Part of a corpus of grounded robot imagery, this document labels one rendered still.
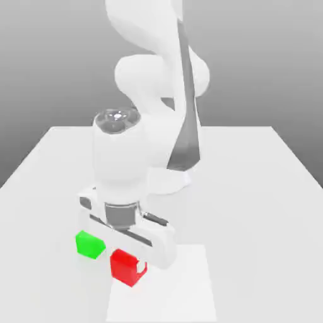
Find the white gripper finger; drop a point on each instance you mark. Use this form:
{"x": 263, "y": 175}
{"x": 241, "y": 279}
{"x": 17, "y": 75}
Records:
{"x": 141, "y": 267}

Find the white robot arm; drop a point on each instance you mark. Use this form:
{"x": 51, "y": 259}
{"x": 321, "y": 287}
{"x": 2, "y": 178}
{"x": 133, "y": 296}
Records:
{"x": 118, "y": 156}

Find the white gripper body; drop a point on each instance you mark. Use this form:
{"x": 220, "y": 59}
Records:
{"x": 161, "y": 248}

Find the small green cube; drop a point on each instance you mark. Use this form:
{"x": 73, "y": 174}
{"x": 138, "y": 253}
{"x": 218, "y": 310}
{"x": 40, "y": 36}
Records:
{"x": 88, "y": 244}

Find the small red cube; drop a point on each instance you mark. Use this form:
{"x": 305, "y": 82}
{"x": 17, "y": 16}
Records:
{"x": 123, "y": 268}

